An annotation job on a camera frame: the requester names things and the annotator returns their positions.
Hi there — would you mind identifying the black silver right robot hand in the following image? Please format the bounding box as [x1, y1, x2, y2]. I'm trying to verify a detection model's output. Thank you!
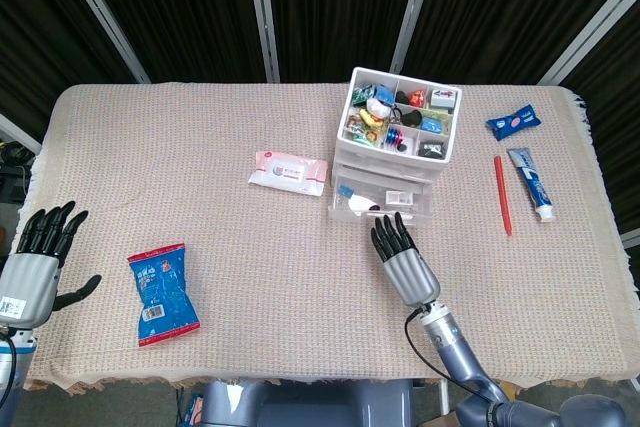
[369, 211, 441, 308]

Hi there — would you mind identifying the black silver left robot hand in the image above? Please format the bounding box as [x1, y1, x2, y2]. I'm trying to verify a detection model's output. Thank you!
[0, 200, 103, 331]

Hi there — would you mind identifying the white drawer organizer box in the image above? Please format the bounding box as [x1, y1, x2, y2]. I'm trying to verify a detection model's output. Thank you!
[333, 66, 464, 183]

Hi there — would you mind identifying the white cloth with black spot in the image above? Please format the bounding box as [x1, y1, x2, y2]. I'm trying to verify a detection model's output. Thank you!
[347, 195, 384, 216]

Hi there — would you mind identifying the red pen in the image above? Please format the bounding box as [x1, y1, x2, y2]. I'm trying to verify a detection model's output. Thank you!
[493, 155, 514, 237]

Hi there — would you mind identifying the black binder clip pile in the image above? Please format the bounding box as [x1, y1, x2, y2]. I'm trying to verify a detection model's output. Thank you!
[417, 142, 446, 161]

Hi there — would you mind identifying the black equipment clutter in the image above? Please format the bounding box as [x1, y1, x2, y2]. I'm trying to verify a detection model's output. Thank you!
[0, 140, 31, 184]

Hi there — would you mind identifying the blue red snack bag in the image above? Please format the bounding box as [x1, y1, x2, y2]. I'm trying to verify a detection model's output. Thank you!
[126, 242, 202, 348]

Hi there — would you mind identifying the colourful small toy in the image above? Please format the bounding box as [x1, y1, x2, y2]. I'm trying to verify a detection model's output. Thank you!
[347, 116, 384, 146]

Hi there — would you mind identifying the blue silver toothpaste tube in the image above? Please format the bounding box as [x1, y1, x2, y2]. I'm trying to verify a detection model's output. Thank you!
[506, 147, 558, 223]

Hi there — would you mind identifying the pink white wet wipes pack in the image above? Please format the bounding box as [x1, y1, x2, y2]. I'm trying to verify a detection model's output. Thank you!
[247, 149, 330, 198]

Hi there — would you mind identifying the beige woven tablecloth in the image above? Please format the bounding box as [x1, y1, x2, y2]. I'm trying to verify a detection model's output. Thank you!
[9, 81, 640, 396]

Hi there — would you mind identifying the grey robot torso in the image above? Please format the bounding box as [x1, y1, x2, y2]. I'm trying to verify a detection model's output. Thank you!
[198, 379, 415, 427]

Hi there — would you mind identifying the white green mahjong tile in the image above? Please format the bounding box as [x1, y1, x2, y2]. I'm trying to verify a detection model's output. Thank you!
[429, 88, 459, 108]

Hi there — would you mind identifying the small blue tissue packet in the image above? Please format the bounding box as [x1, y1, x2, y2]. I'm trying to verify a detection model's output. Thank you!
[485, 104, 543, 142]

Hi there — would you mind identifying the blue pink package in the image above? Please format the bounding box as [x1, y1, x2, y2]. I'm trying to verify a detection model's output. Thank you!
[182, 391, 205, 427]

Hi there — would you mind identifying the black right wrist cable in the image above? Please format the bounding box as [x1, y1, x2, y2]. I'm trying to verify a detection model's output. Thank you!
[404, 309, 501, 398]

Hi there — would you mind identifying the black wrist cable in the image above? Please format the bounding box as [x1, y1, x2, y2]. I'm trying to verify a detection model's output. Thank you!
[404, 309, 501, 398]
[0, 331, 21, 396]

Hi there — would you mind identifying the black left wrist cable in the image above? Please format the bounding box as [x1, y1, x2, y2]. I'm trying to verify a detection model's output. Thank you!
[0, 331, 21, 396]

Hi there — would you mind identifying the clear drawer with wide handle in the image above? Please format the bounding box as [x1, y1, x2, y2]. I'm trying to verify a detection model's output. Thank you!
[335, 150, 442, 179]

